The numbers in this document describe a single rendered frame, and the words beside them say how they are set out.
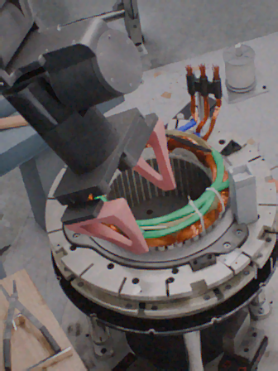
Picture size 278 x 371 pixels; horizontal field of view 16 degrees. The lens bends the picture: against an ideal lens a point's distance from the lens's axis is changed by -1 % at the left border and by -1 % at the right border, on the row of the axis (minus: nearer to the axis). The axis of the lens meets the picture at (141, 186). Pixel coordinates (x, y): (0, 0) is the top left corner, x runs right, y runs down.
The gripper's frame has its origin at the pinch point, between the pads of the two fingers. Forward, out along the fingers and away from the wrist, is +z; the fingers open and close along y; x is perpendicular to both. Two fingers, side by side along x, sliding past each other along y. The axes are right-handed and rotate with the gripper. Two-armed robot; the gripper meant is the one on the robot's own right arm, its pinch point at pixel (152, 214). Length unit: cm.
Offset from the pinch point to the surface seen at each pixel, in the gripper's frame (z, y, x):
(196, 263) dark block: 22.8, 15.2, 16.8
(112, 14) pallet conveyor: 61, 172, 140
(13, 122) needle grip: 8, 40, 54
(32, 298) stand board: 15.5, 7.1, 36.6
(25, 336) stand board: 16.2, 1.1, 35.3
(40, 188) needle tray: 20, 37, 57
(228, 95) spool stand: 42, 78, 47
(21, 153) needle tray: 10, 33, 50
